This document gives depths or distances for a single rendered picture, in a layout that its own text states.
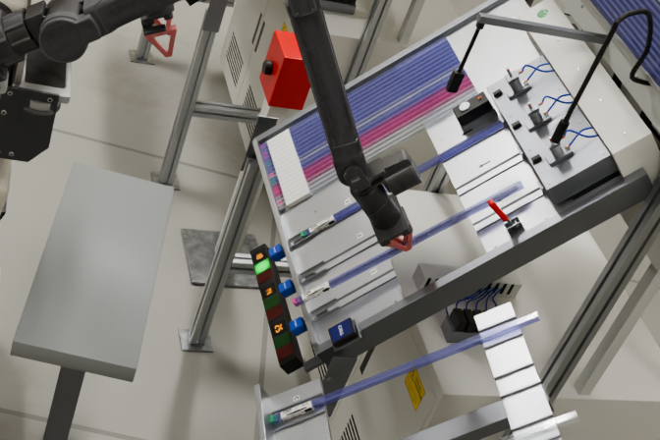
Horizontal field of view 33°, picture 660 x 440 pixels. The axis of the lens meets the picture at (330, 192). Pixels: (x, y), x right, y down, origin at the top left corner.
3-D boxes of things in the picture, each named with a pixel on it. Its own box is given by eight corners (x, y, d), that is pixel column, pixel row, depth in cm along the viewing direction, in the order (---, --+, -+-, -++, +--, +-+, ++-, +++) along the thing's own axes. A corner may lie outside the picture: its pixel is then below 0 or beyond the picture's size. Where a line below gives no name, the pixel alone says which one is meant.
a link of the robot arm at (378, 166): (334, 148, 208) (340, 173, 200) (389, 119, 206) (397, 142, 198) (363, 193, 214) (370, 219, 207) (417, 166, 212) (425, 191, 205)
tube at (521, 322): (273, 425, 200) (270, 421, 199) (272, 419, 201) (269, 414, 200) (540, 320, 192) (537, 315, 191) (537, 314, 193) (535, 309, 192)
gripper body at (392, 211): (398, 197, 218) (382, 175, 213) (412, 233, 211) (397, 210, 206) (368, 213, 219) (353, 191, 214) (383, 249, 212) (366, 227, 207)
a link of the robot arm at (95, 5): (282, -102, 181) (288, -82, 173) (313, -29, 189) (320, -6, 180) (34, 4, 186) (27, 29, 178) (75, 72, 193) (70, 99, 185)
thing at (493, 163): (497, 270, 217) (487, 255, 214) (403, 79, 266) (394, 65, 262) (651, 186, 212) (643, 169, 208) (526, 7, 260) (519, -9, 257)
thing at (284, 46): (191, 284, 330) (262, 64, 286) (180, 231, 348) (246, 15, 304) (268, 290, 339) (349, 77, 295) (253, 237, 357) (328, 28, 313)
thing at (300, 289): (328, 362, 223) (311, 345, 218) (266, 159, 272) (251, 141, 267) (334, 359, 223) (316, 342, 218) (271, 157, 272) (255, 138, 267)
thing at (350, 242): (327, 354, 221) (320, 345, 219) (265, 150, 270) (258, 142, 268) (412, 307, 218) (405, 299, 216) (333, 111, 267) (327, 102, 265)
